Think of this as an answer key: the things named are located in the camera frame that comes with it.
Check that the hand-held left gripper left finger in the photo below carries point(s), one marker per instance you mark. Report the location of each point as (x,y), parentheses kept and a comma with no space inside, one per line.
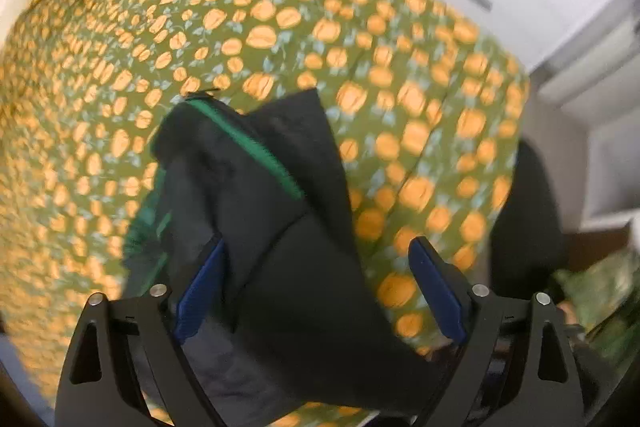
(202,292)

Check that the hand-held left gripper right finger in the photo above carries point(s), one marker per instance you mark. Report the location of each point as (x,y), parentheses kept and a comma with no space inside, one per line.
(440,292)

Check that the black jacket with green lining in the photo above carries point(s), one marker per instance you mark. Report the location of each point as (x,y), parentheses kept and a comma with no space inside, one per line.
(280,227)

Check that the dark cloth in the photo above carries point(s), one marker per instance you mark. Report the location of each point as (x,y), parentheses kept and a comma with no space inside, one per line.
(530,212)

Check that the green floral blanket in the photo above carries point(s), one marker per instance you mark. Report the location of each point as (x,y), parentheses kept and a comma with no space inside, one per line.
(250,32)

